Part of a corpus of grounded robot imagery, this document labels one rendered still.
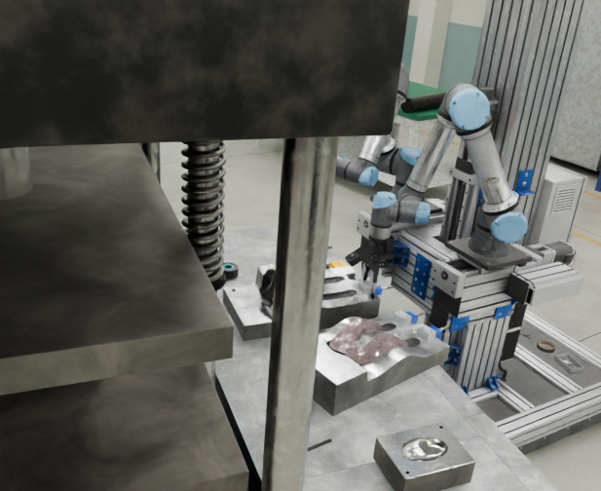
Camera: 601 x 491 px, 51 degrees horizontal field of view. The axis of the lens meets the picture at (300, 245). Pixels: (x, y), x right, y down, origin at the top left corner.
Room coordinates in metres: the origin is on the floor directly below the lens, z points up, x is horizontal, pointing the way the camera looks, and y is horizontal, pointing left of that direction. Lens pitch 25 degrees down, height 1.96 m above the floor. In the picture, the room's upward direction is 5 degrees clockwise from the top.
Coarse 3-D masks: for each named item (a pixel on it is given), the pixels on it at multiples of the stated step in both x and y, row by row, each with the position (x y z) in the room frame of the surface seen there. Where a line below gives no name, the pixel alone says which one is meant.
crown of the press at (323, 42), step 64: (0, 0) 0.48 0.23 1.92; (64, 0) 0.50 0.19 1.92; (128, 0) 0.52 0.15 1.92; (192, 0) 0.54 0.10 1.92; (256, 0) 0.56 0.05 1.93; (320, 0) 0.58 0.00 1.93; (384, 0) 0.61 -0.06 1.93; (0, 64) 0.48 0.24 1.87; (64, 64) 0.50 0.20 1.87; (128, 64) 0.52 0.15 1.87; (192, 64) 0.54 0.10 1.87; (256, 64) 0.56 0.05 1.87; (320, 64) 0.59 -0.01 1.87; (384, 64) 0.61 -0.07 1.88; (0, 128) 0.48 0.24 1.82; (64, 128) 0.50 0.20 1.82; (128, 128) 0.52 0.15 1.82; (192, 128) 0.54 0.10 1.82; (256, 128) 0.56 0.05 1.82; (320, 128) 0.59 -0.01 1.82; (384, 128) 0.62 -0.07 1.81; (0, 192) 1.00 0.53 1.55
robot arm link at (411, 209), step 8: (408, 200) 2.01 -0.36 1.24; (416, 200) 2.01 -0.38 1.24; (400, 208) 1.96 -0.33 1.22; (408, 208) 1.96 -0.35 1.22; (416, 208) 1.96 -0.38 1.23; (424, 208) 1.96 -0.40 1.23; (400, 216) 1.95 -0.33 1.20; (408, 216) 1.95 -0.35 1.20; (416, 216) 1.95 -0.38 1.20; (424, 216) 1.95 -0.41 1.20; (416, 224) 1.96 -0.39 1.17; (424, 224) 1.97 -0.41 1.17
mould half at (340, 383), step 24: (360, 336) 1.67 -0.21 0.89; (408, 336) 1.75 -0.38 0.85; (336, 360) 1.50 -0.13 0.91; (384, 360) 1.56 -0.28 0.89; (408, 360) 1.58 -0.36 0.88; (432, 360) 1.66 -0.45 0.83; (336, 384) 1.39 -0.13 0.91; (360, 384) 1.45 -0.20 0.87; (384, 384) 1.52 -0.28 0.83; (336, 408) 1.40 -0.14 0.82
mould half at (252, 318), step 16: (336, 272) 2.10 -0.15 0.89; (352, 272) 2.11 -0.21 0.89; (224, 288) 1.96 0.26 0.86; (240, 288) 1.97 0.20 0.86; (256, 288) 1.97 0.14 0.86; (336, 288) 1.98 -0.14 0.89; (352, 288) 1.98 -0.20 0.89; (224, 304) 1.95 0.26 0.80; (240, 304) 1.86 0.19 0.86; (256, 304) 1.87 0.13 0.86; (336, 304) 1.87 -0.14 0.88; (352, 304) 1.88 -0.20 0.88; (368, 304) 1.91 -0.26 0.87; (240, 320) 1.77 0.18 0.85; (256, 320) 1.77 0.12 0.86; (320, 320) 1.84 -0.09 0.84; (336, 320) 1.86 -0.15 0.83; (256, 336) 1.75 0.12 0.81
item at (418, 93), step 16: (416, 96) 5.01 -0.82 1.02; (432, 96) 5.13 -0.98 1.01; (400, 112) 5.01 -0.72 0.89; (416, 112) 4.99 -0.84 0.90; (432, 112) 5.04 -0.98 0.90; (416, 128) 4.89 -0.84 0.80; (256, 144) 6.68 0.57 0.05; (352, 144) 6.22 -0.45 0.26; (416, 144) 4.96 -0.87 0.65; (352, 160) 5.67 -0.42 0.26; (384, 176) 5.25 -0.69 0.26; (432, 176) 5.37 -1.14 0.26; (448, 176) 5.40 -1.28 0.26
